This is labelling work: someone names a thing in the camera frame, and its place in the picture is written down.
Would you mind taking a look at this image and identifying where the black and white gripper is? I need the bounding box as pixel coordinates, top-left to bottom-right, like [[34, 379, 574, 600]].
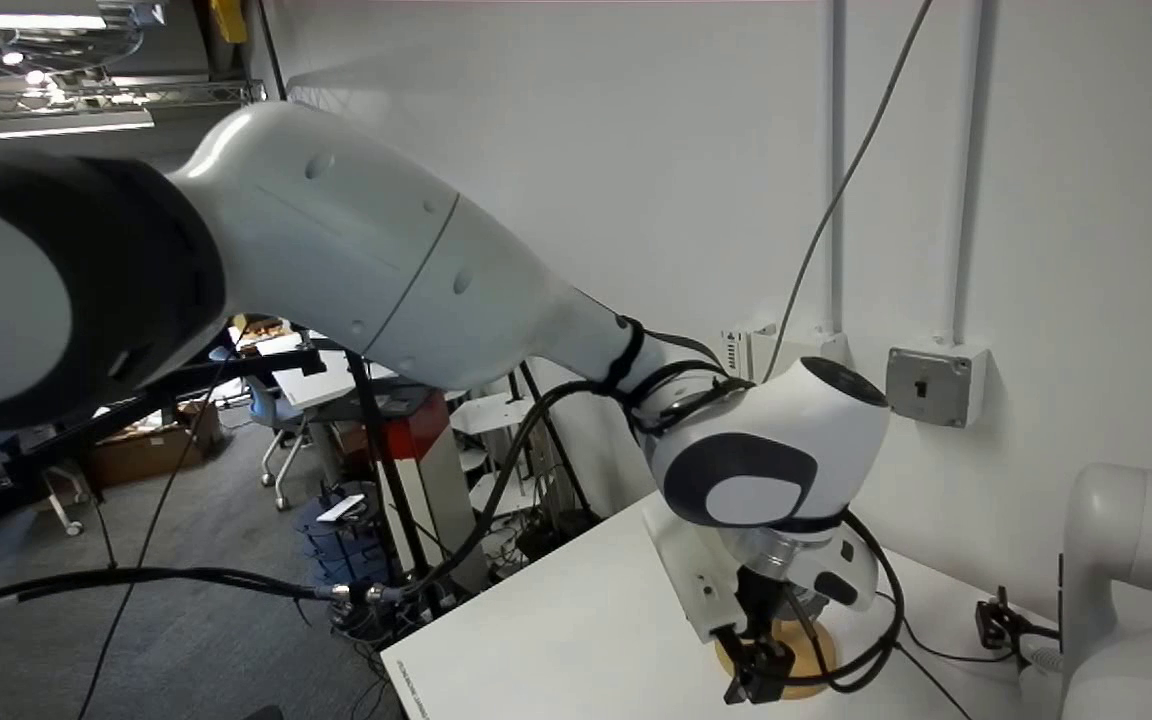
[[653, 520, 876, 702]]

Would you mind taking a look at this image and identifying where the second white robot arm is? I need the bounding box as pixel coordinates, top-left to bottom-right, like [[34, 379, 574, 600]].
[[1060, 465, 1152, 720]]

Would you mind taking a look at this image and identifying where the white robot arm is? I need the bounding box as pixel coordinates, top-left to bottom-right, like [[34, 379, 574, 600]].
[[0, 104, 887, 702]]

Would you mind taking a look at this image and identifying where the wooden cup stand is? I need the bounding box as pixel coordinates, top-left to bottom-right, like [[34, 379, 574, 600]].
[[713, 621, 838, 702]]

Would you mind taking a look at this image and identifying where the loose black cable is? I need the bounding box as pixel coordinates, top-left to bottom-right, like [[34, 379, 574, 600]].
[[891, 584, 1066, 672]]

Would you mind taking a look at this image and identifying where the grey wall junction box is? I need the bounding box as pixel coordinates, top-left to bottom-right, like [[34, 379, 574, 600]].
[[883, 347, 991, 427]]

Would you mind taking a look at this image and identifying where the grey hanging wall cable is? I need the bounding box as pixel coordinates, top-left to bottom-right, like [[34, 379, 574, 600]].
[[761, 0, 936, 385]]

